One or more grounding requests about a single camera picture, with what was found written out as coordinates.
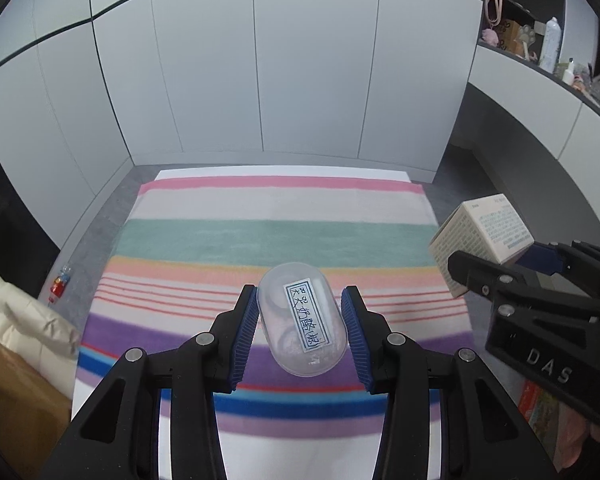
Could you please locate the cream padded chair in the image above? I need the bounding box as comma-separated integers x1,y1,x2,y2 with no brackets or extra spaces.
0,252,81,362

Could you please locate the cat paw shaped ornament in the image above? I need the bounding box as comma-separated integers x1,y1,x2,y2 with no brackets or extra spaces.
517,25,537,61

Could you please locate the person's right hand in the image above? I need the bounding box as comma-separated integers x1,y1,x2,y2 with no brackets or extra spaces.
562,405,600,472

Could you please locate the brown cardboard box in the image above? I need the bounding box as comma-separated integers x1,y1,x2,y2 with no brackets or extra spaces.
0,332,74,480

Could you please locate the tall white bottle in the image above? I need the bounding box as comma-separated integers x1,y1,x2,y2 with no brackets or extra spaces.
539,17,562,74

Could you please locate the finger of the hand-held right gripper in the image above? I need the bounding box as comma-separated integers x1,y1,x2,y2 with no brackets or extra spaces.
447,250,589,321
520,240,600,305

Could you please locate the striped colourful blanket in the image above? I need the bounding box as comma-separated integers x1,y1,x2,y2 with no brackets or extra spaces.
72,175,479,449

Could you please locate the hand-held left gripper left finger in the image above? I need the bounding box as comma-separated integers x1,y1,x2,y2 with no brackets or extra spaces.
40,285,259,480

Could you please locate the beige printed box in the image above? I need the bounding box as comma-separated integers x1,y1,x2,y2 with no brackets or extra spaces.
497,19,524,54

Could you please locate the small red toy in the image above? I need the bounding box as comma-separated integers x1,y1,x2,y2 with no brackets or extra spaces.
49,265,74,304

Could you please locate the small clear labelled case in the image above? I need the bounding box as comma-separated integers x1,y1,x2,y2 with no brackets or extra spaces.
257,261,350,377

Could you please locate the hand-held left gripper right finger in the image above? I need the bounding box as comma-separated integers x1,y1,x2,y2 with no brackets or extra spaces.
341,285,556,480

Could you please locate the colourful printed packet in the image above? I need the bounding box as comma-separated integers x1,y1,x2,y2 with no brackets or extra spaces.
517,380,574,436

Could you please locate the beige cosmetic carton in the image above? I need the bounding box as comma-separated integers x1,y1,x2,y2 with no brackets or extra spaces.
428,194,536,299

